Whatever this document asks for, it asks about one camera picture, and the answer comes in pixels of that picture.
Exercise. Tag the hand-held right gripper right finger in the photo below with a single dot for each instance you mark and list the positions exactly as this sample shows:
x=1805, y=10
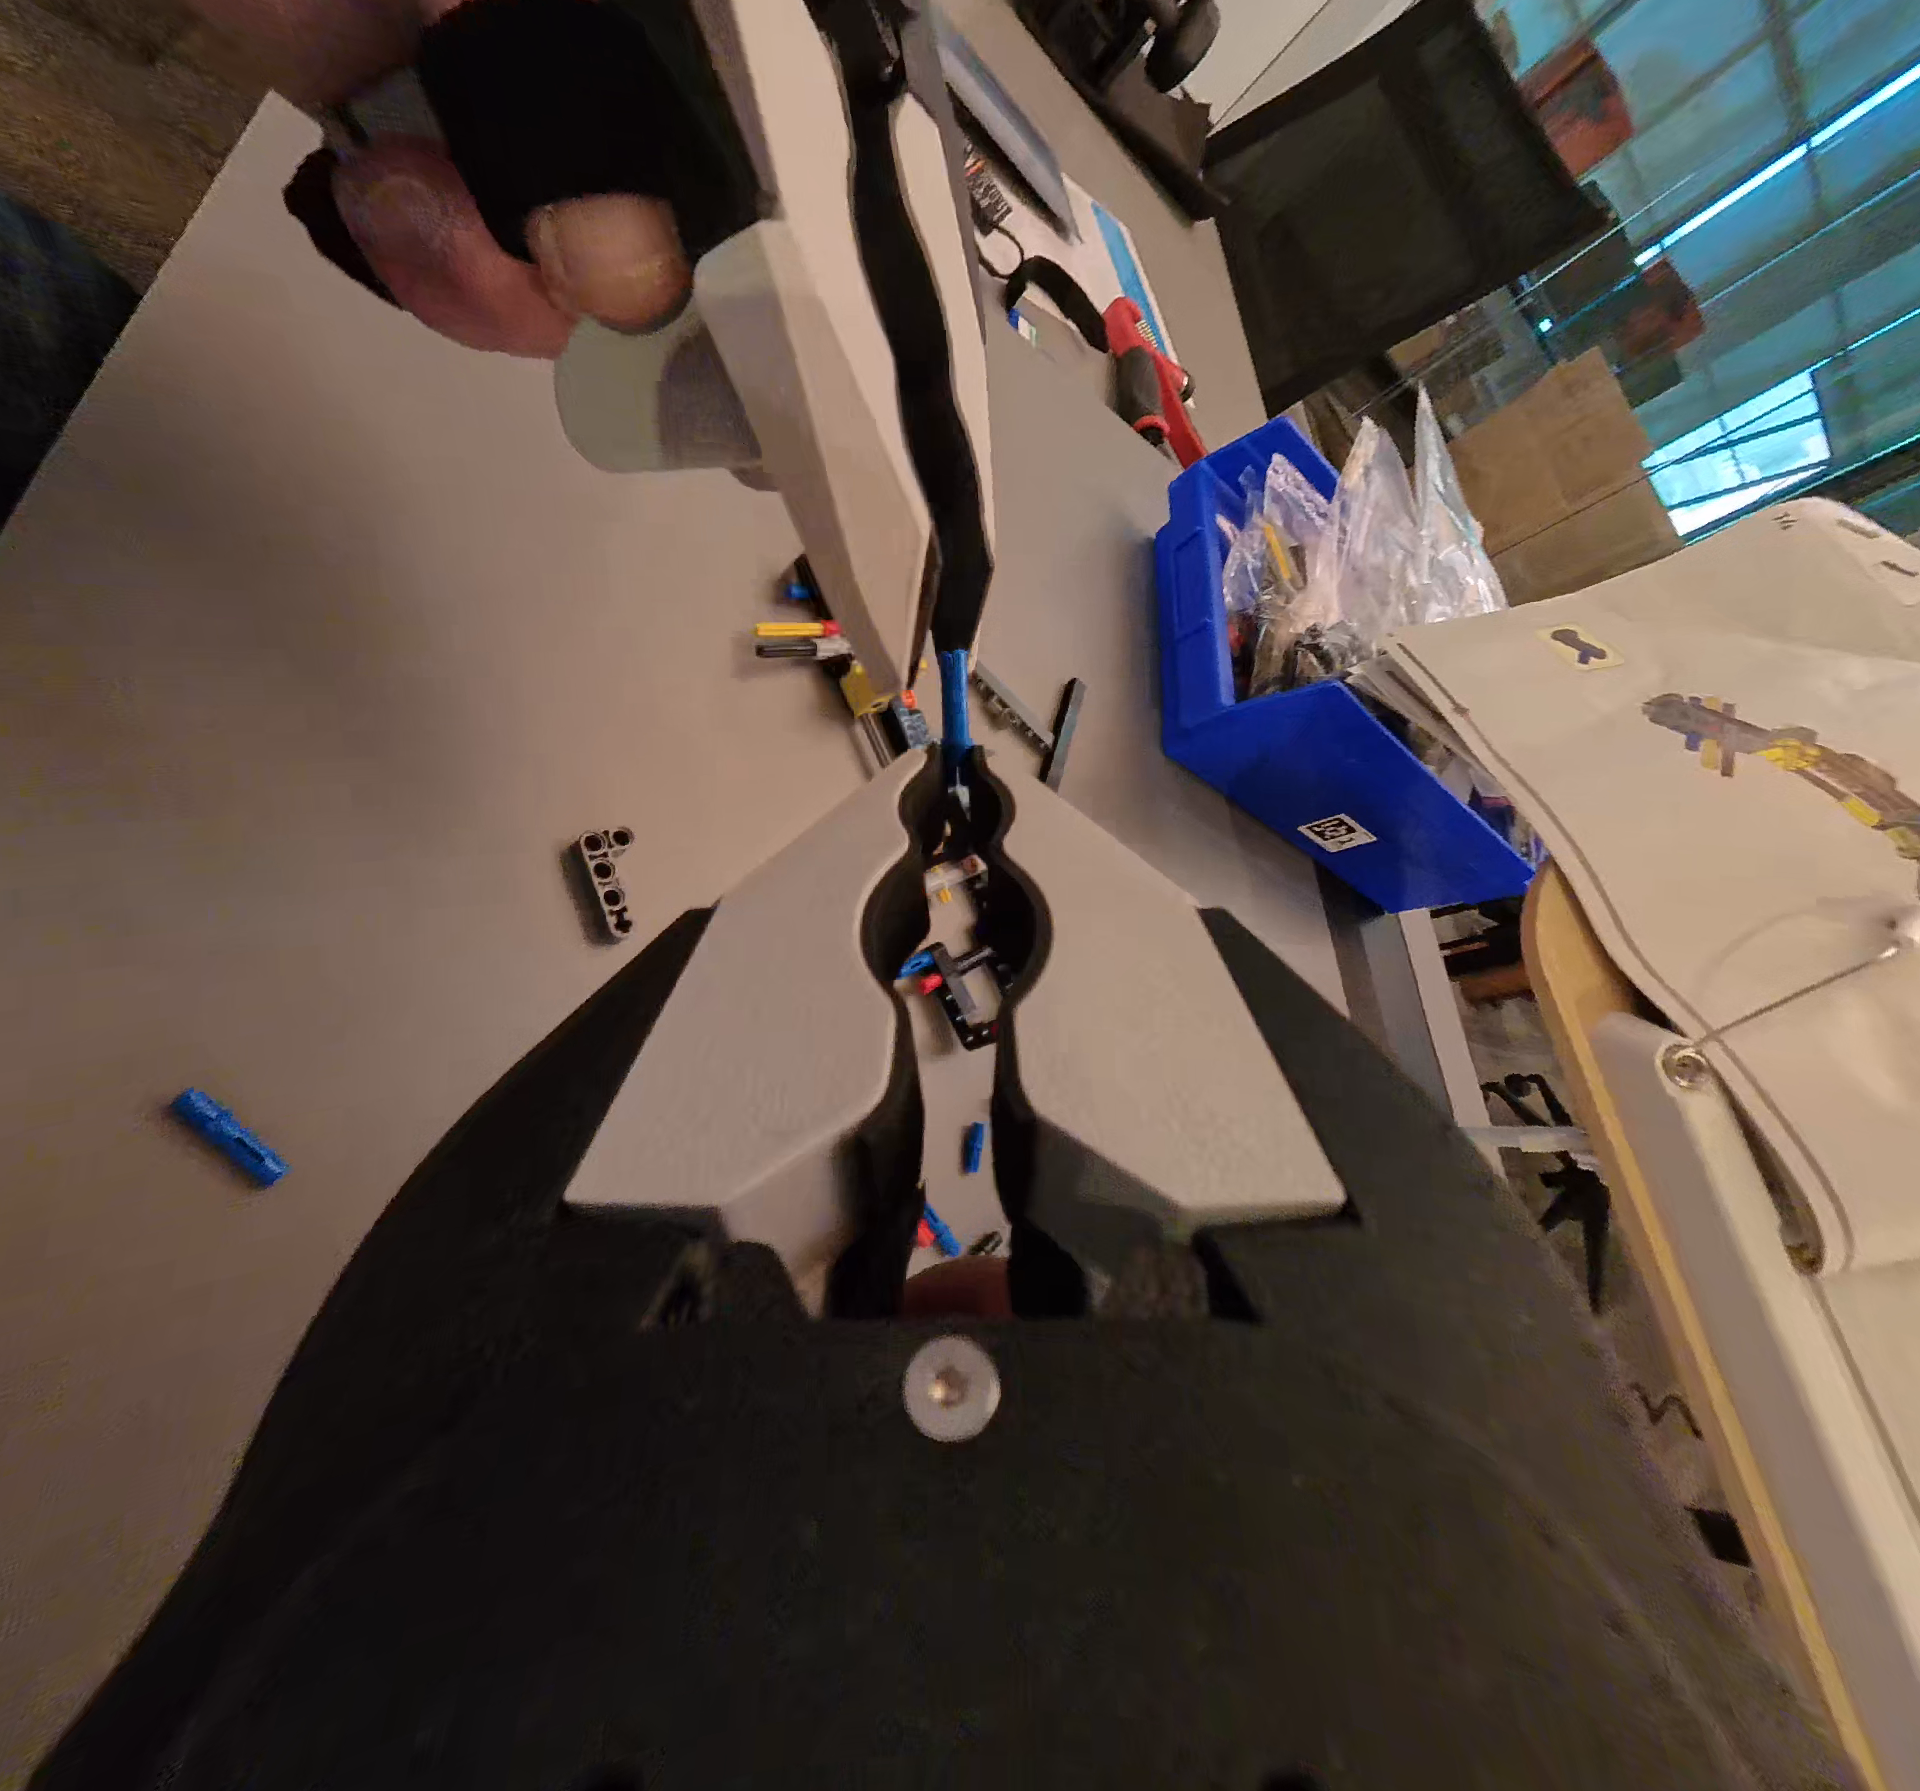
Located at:
x=1170, y=1072

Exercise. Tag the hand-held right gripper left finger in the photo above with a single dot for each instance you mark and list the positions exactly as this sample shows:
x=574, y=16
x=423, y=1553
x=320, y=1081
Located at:
x=735, y=1072

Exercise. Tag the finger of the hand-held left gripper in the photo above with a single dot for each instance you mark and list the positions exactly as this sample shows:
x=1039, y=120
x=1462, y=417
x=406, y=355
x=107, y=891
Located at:
x=936, y=156
x=840, y=396

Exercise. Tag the dark grey L-shaped lego beam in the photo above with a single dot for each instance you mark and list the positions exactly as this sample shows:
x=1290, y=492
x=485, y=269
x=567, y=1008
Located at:
x=601, y=883

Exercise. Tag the lego chassis assembly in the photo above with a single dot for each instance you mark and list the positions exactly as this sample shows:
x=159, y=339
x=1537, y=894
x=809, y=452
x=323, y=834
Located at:
x=861, y=690

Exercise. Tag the blue lego pin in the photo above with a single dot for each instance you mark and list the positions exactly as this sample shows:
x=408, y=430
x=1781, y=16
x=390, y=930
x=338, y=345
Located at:
x=953, y=703
x=224, y=1140

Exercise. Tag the group of small lego pins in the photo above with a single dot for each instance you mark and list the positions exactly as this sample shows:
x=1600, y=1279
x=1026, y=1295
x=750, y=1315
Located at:
x=972, y=1146

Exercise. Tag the long black lego beam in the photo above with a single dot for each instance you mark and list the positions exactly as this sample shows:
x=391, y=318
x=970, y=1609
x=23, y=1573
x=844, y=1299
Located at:
x=1064, y=732

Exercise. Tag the bags of lego parts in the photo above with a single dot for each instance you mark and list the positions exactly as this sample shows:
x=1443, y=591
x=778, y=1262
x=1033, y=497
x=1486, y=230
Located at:
x=1349, y=576

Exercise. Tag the dark grey flat pad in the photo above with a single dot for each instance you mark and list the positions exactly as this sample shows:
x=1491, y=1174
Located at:
x=999, y=111

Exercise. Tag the white and blue paper sheet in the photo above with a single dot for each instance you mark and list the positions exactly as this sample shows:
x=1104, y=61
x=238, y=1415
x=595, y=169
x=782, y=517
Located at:
x=1117, y=261

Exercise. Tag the small red object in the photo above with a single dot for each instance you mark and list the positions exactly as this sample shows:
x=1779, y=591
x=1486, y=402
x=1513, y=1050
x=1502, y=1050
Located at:
x=1147, y=380

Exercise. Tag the blue storage bin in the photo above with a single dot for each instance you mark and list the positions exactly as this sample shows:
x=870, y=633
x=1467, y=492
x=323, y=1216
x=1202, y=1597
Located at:
x=1321, y=773

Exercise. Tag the black mesh chair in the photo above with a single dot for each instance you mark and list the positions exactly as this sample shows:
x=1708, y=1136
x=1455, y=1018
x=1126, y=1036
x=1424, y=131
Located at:
x=1395, y=185

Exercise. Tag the white book stand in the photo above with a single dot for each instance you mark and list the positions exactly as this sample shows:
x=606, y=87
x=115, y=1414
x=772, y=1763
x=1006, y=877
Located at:
x=1696, y=1177

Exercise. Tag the instruction book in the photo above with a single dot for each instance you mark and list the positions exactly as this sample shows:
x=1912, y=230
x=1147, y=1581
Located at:
x=1725, y=801

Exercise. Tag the cardboard box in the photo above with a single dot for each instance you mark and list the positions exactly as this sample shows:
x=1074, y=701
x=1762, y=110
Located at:
x=1560, y=471

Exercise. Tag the person's dark pants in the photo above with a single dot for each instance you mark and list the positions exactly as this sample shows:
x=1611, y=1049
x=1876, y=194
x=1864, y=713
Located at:
x=46, y=320

